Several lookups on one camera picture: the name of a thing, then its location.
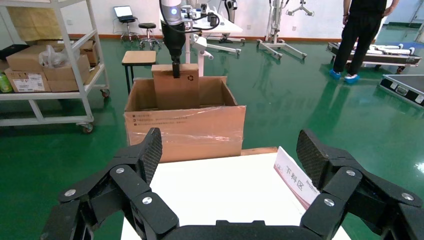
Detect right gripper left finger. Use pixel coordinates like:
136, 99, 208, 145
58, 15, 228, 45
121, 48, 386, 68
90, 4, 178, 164
39, 127, 180, 240

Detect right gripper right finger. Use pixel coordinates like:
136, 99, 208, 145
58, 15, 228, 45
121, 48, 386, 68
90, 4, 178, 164
295, 129, 424, 240

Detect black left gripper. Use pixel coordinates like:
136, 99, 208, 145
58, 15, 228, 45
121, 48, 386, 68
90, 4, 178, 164
161, 20, 187, 79

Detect small cardboard box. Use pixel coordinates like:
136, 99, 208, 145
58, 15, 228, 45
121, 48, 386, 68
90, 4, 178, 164
151, 63, 201, 111

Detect person right forearm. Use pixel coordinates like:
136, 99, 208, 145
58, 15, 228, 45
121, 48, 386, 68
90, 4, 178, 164
383, 0, 401, 17

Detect large cardboard box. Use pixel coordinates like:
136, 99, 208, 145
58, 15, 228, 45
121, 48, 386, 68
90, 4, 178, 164
123, 76, 247, 164

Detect plain brown cardboard box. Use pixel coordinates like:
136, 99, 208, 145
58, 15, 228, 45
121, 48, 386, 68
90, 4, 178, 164
5, 44, 47, 72
42, 54, 92, 94
36, 39, 100, 66

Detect cardboard box with label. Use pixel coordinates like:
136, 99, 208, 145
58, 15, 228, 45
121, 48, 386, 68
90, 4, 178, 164
3, 68, 52, 94

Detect yellow cardboard sheets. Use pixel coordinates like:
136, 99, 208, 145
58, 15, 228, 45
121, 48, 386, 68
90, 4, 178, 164
6, 5, 64, 43

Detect small wooden stool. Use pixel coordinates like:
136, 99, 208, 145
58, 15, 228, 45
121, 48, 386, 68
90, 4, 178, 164
121, 50, 158, 96

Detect white acrylic sign placard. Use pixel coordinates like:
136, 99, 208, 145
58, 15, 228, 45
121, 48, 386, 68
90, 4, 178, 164
273, 146, 322, 210

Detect white stand leg pipe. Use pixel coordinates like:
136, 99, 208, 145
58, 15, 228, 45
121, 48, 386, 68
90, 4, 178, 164
198, 42, 243, 61

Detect black swivel stool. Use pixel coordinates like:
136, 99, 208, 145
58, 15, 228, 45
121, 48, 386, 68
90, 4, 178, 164
118, 16, 140, 42
138, 22, 163, 51

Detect white desk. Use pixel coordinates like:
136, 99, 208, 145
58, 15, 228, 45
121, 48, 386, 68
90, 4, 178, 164
158, 6, 245, 46

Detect open laptop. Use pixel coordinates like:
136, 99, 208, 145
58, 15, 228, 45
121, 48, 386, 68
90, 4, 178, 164
113, 5, 137, 21

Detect wooden board strip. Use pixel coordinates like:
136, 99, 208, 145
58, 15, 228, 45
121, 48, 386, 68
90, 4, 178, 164
240, 147, 279, 157

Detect white metal lift stand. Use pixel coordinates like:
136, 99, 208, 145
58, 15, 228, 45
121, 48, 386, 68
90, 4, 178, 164
285, 0, 315, 17
255, 0, 308, 61

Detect black aluminium flight case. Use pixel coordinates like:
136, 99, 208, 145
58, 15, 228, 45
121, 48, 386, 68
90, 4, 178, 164
379, 74, 424, 109

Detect clear plastic bag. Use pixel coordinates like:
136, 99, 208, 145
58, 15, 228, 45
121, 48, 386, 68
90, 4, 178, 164
38, 44, 72, 69

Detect wheeled flat trolley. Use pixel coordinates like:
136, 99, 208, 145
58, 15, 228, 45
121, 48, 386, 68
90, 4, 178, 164
326, 41, 423, 74

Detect white wheeled shelf rack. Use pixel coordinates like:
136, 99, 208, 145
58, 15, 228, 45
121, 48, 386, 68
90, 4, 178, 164
0, 0, 111, 135

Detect person in black clothes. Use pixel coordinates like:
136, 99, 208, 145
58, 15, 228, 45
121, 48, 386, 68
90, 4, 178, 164
332, 0, 401, 77

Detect flat black case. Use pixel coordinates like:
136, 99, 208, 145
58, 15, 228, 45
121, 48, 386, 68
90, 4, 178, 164
0, 43, 31, 61

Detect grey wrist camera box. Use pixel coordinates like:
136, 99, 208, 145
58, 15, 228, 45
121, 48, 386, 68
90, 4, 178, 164
191, 34, 209, 53

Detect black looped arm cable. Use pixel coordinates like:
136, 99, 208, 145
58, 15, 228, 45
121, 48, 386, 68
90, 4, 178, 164
178, 12, 222, 34

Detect thin black camera cable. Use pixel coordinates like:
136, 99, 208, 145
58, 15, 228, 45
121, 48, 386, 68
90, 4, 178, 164
158, 0, 167, 26

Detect white frame parts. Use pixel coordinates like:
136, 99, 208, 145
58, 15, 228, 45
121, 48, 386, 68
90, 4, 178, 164
365, 43, 416, 57

